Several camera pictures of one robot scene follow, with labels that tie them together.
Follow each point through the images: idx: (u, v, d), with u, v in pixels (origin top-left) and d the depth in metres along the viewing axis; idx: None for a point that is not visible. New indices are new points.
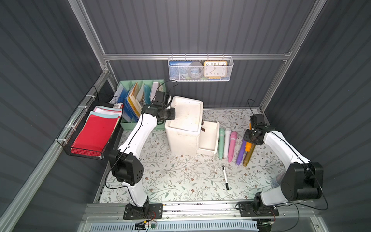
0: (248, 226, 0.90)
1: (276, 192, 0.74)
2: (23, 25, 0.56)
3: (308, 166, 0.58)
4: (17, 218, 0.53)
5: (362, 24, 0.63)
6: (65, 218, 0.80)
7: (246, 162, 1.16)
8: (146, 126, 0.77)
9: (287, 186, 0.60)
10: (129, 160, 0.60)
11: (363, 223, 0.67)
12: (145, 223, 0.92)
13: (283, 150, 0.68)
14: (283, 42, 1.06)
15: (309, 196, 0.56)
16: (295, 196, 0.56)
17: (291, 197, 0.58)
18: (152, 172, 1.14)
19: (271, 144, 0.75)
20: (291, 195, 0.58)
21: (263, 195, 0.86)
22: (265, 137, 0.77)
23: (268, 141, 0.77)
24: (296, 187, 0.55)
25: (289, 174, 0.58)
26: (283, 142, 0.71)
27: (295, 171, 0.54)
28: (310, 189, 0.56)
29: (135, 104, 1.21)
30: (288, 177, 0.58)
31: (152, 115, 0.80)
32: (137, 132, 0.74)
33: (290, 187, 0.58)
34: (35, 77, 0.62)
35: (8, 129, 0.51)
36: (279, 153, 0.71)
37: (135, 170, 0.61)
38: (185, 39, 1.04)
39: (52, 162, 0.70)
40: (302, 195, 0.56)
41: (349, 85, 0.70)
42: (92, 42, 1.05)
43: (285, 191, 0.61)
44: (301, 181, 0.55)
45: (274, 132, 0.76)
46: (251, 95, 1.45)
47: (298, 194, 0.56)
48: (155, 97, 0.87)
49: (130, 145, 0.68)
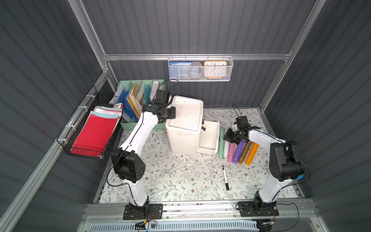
0: (248, 226, 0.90)
1: (269, 180, 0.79)
2: (23, 24, 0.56)
3: (287, 144, 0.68)
4: (17, 218, 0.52)
5: (362, 24, 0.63)
6: (65, 218, 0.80)
7: (241, 160, 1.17)
8: (148, 124, 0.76)
9: (273, 166, 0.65)
10: (131, 158, 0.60)
11: (363, 223, 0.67)
12: (145, 223, 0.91)
13: (263, 137, 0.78)
14: (283, 42, 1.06)
15: (293, 171, 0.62)
16: (282, 172, 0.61)
17: (279, 175, 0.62)
18: (152, 172, 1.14)
19: (255, 138, 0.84)
20: (278, 174, 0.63)
21: (261, 192, 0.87)
22: (249, 134, 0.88)
23: (252, 137, 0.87)
24: (281, 162, 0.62)
25: (272, 154, 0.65)
26: (263, 133, 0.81)
27: (276, 146, 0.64)
28: (292, 165, 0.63)
29: (135, 104, 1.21)
30: (272, 157, 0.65)
31: (153, 113, 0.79)
32: (138, 130, 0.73)
33: (276, 166, 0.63)
34: (34, 77, 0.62)
35: (8, 130, 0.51)
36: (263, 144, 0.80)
37: (136, 167, 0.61)
38: (185, 39, 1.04)
39: (52, 162, 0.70)
40: (288, 172, 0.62)
41: (350, 85, 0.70)
42: (92, 41, 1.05)
43: (273, 171, 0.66)
44: (282, 156, 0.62)
45: (255, 128, 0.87)
46: (251, 95, 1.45)
47: (284, 169, 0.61)
48: (156, 96, 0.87)
49: (132, 143, 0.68)
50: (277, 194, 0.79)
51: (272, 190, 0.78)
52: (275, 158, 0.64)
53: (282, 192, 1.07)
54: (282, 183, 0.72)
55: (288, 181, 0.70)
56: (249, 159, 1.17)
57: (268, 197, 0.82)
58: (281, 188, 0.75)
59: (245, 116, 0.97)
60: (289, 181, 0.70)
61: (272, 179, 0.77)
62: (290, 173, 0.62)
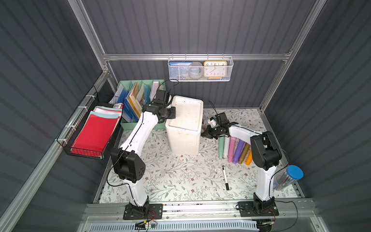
0: (248, 226, 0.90)
1: (260, 175, 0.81)
2: (23, 24, 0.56)
3: (264, 135, 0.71)
4: (17, 218, 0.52)
5: (362, 24, 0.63)
6: (65, 218, 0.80)
7: (241, 160, 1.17)
8: (148, 124, 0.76)
9: (256, 157, 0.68)
10: (131, 158, 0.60)
11: (363, 224, 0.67)
12: (145, 223, 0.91)
13: (243, 131, 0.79)
14: (282, 42, 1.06)
15: (275, 158, 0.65)
16: (264, 161, 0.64)
17: (262, 165, 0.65)
18: (152, 172, 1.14)
19: (235, 134, 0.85)
20: (261, 163, 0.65)
21: (257, 192, 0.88)
22: (229, 131, 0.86)
23: (232, 134, 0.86)
24: (261, 151, 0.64)
25: (253, 146, 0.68)
26: (241, 127, 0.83)
27: (254, 139, 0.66)
28: (272, 152, 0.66)
29: (135, 104, 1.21)
30: (253, 149, 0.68)
31: (153, 113, 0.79)
32: (138, 131, 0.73)
33: (258, 156, 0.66)
34: (35, 78, 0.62)
35: (8, 130, 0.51)
36: (244, 137, 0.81)
37: (137, 167, 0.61)
38: (185, 39, 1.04)
39: (52, 162, 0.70)
40: (268, 159, 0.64)
41: (350, 85, 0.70)
42: (92, 42, 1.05)
43: (256, 162, 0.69)
44: (261, 146, 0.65)
45: (234, 123, 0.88)
46: (251, 95, 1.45)
47: (265, 158, 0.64)
48: (156, 96, 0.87)
49: (132, 143, 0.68)
50: (270, 187, 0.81)
51: (263, 183, 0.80)
52: (255, 150, 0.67)
53: (282, 192, 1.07)
54: (270, 172, 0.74)
55: (274, 169, 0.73)
56: (249, 159, 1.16)
57: (265, 195, 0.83)
58: (271, 178, 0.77)
59: (223, 113, 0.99)
60: (274, 168, 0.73)
61: (261, 172, 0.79)
62: (272, 160, 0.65)
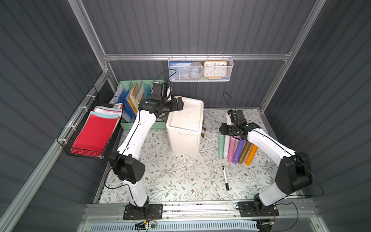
0: (248, 226, 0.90)
1: (272, 189, 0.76)
2: (23, 25, 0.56)
3: (295, 156, 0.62)
4: (17, 218, 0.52)
5: (362, 24, 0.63)
6: (65, 218, 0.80)
7: (241, 160, 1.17)
8: (145, 124, 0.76)
9: (280, 181, 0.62)
10: (129, 161, 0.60)
11: (363, 223, 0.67)
12: (145, 223, 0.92)
13: (270, 145, 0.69)
14: (282, 42, 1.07)
15: (303, 183, 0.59)
16: (292, 188, 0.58)
17: (289, 191, 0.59)
18: (152, 172, 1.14)
19: (255, 141, 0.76)
20: (288, 189, 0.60)
21: (261, 195, 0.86)
22: (249, 135, 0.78)
23: (253, 140, 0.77)
24: (292, 179, 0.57)
25: (281, 169, 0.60)
26: (266, 137, 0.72)
27: (286, 164, 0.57)
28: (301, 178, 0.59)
29: (135, 104, 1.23)
30: (281, 172, 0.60)
31: (150, 112, 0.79)
32: (135, 131, 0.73)
33: (285, 182, 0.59)
34: (35, 78, 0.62)
35: (8, 130, 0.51)
36: (266, 149, 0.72)
37: (135, 169, 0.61)
38: (185, 39, 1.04)
39: (52, 162, 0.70)
40: (297, 186, 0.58)
41: (350, 85, 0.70)
42: (92, 41, 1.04)
43: (280, 184, 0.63)
44: (293, 172, 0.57)
45: (255, 130, 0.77)
46: (251, 95, 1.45)
47: (294, 185, 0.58)
48: (153, 91, 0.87)
49: (129, 146, 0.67)
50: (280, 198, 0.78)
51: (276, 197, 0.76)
52: (283, 173, 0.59)
53: None
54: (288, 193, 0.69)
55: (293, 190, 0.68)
56: (249, 159, 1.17)
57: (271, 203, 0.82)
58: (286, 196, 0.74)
59: (240, 111, 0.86)
60: None
61: (277, 190, 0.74)
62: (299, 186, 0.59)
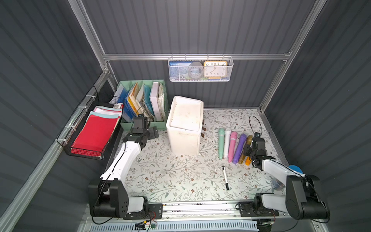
0: (248, 226, 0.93)
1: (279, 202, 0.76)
2: (23, 26, 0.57)
3: (306, 179, 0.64)
4: (17, 218, 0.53)
5: (362, 25, 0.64)
6: (65, 218, 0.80)
7: (241, 160, 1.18)
8: (129, 151, 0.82)
9: (291, 204, 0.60)
10: (113, 187, 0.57)
11: (363, 224, 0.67)
12: (145, 223, 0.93)
13: (279, 168, 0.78)
14: (283, 42, 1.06)
15: (316, 211, 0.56)
16: (301, 212, 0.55)
17: (298, 215, 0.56)
18: (152, 172, 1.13)
19: (268, 168, 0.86)
20: (296, 213, 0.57)
21: (264, 198, 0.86)
22: (263, 164, 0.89)
23: (266, 168, 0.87)
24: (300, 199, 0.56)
25: (290, 190, 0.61)
26: (278, 164, 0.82)
27: (293, 182, 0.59)
28: (313, 205, 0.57)
29: (135, 104, 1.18)
30: (290, 192, 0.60)
31: (135, 141, 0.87)
32: (121, 158, 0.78)
33: (294, 203, 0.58)
34: (35, 78, 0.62)
35: (8, 129, 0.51)
36: (277, 173, 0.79)
37: (120, 197, 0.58)
38: (185, 39, 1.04)
39: (52, 163, 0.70)
40: (307, 212, 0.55)
41: (349, 85, 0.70)
42: (92, 41, 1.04)
43: (291, 209, 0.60)
44: (301, 193, 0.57)
45: (270, 158, 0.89)
46: (251, 95, 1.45)
47: (304, 209, 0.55)
48: (135, 124, 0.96)
49: (114, 172, 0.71)
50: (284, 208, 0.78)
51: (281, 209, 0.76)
52: (292, 195, 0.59)
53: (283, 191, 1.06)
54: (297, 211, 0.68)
55: None
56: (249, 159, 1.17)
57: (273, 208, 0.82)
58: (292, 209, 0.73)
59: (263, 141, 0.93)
60: None
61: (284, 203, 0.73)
62: (312, 214, 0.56)
